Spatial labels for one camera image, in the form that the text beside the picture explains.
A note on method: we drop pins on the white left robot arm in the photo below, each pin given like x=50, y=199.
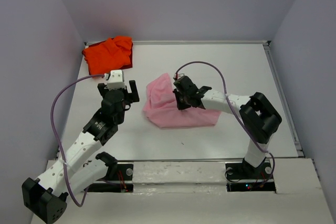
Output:
x=82, y=164

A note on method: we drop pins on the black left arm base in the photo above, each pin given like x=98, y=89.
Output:
x=115, y=181

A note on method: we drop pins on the pink t shirt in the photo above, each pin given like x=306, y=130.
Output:
x=161, y=108

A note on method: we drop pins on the orange t shirt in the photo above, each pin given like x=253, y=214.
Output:
x=109, y=54

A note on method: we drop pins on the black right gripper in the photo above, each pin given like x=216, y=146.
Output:
x=180, y=105

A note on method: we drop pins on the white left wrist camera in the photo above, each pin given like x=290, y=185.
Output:
x=115, y=80

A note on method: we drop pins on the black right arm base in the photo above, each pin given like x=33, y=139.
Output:
x=239, y=181

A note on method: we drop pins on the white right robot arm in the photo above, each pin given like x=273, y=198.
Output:
x=255, y=114

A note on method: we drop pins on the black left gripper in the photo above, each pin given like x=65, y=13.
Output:
x=135, y=98

